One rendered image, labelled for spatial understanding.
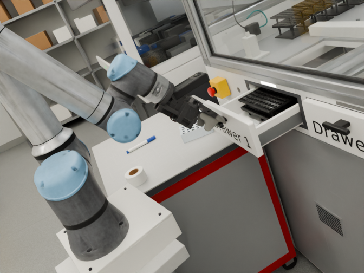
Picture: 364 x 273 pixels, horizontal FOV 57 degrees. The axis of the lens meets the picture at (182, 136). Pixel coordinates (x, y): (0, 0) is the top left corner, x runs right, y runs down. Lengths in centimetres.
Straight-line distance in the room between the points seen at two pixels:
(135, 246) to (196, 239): 51
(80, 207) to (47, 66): 31
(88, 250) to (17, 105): 37
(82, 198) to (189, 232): 59
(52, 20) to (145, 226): 454
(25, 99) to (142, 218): 40
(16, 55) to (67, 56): 452
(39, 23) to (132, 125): 454
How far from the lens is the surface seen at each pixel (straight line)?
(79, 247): 85
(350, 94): 83
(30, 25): 524
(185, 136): 129
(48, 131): 88
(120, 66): 85
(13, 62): 71
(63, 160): 81
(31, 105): 86
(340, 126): 82
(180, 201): 120
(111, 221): 84
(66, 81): 72
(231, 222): 134
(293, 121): 99
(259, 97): 110
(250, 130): 90
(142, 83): 87
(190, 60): 181
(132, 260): 85
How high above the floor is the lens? 133
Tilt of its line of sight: 25 degrees down
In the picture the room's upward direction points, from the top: 24 degrees counter-clockwise
